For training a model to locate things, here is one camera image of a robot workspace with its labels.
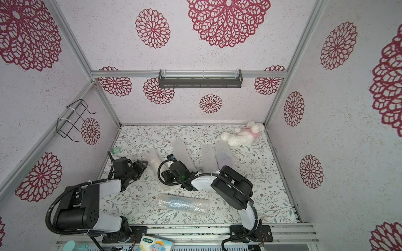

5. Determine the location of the bubble wrapped item front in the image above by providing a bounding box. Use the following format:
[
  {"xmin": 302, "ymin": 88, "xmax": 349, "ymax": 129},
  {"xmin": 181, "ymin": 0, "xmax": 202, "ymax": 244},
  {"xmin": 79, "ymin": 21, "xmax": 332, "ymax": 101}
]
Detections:
[{"xmin": 159, "ymin": 194, "xmax": 209, "ymax": 214}]

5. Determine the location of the tissue pack with cartoon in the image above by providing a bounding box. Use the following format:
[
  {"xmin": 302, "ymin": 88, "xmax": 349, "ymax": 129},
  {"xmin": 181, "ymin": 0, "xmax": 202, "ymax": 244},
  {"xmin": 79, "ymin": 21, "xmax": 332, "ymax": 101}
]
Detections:
[{"xmin": 137, "ymin": 235, "xmax": 174, "ymax": 251}]

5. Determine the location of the green cube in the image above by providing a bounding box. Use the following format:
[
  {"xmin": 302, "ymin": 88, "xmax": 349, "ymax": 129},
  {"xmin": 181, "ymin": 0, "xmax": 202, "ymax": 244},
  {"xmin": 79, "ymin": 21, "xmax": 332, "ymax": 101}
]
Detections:
[{"xmin": 111, "ymin": 147, "xmax": 121, "ymax": 155}]

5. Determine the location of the bubble wrapped purple vase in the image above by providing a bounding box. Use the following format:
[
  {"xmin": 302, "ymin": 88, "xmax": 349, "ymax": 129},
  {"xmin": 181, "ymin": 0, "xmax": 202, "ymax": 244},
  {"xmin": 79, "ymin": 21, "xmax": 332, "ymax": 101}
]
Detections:
[{"xmin": 215, "ymin": 141, "xmax": 236, "ymax": 169}]

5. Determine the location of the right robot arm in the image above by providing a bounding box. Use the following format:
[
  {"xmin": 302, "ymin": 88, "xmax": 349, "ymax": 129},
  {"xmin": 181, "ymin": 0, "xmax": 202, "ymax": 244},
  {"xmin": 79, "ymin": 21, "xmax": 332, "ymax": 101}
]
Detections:
[{"xmin": 157, "ymin": 159, "xmax": 259, "ymax": 233}]

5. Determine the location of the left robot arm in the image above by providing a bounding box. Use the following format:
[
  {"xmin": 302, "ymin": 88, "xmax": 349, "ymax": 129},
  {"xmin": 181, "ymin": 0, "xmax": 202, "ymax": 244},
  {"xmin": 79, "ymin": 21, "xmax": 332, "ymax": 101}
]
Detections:
[{"xmin": 45, "ymin": 157, "xmax": 148, "ymax": 243}]

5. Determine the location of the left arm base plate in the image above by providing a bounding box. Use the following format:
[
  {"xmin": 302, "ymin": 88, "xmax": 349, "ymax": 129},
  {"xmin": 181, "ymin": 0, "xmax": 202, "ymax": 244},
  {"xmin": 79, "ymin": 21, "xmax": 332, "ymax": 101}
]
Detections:
[{"xmin": 102, "ymin": 227, "xmax": 148, "ymax": 244}]

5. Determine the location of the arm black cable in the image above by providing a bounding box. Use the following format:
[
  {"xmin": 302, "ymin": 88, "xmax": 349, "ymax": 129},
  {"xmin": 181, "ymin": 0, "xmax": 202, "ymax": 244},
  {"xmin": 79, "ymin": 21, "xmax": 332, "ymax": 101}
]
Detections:
[
  {"xmin": 156, "ymin": 153, "xmax": 261, "ymax": 251},
  {"xmin": 44, "ymin": 150, "xmax": 120, "ymax": 251}
]

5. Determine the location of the bubble wrapped item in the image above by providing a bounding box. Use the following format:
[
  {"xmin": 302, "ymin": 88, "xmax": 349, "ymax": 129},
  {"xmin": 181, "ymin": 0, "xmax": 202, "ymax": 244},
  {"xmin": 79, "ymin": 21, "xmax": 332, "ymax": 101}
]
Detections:
[
  {"xmin": 159, "ymin": 194, "xmax": 209, "ymax": 214},
  {"xmin": 201, "ymin": 144, "xmax": 219, "ymax": 173}
]

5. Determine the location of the black wire wall rack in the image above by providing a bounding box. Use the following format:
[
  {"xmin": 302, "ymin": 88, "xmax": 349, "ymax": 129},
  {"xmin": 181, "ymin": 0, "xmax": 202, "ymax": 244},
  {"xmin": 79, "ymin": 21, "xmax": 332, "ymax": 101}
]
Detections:
[{"xmin": 55, "ymin": 99, "xmax": 96, "ymax": 143}]

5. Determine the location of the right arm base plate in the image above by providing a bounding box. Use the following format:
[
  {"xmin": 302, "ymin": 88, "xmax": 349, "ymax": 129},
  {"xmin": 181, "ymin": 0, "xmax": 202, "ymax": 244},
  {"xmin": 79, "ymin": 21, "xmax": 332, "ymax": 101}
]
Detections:
[{"xmin": 229, "ymin": 225, "xmax": 273, "ymax": 243}]

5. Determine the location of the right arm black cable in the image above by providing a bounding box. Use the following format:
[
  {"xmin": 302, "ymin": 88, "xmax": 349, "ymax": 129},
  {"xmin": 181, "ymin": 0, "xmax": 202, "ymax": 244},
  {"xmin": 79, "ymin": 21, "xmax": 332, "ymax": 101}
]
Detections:
[{"xmin": 156, "ymin": 153, "xmax": 261, "ymax": 251}]

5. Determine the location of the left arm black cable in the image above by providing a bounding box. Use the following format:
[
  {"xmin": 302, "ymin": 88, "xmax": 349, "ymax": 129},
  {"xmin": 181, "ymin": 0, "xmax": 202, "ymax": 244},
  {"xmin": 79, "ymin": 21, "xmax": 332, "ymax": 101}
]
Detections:
[{"xmin": 44, "ymin": 150, "xmax": 120, "ymax": 251}]

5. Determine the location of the white pink plush toy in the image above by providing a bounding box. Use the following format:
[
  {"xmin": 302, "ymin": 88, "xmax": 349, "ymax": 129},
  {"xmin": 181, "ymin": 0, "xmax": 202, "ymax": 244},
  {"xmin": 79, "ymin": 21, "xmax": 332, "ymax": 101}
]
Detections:
[{"xmin": 220, "ymin": 121, "xmax": 264, "ymax": 147}]

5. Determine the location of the teal bottle cap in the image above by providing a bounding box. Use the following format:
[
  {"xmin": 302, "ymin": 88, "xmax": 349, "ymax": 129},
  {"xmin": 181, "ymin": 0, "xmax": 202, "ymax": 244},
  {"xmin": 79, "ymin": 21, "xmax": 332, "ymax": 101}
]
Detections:
[{"xmin": 63, "ymin": 240, "xmax": 89, "ymax": 251}]

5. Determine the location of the black wall shelf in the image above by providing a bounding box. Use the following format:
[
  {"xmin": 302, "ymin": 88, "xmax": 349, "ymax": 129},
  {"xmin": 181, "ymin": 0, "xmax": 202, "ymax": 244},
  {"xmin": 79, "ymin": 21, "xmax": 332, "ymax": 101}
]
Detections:
[{"xmin": 158, "ymin": 70, "xmax": 244, "ymax": 89}]

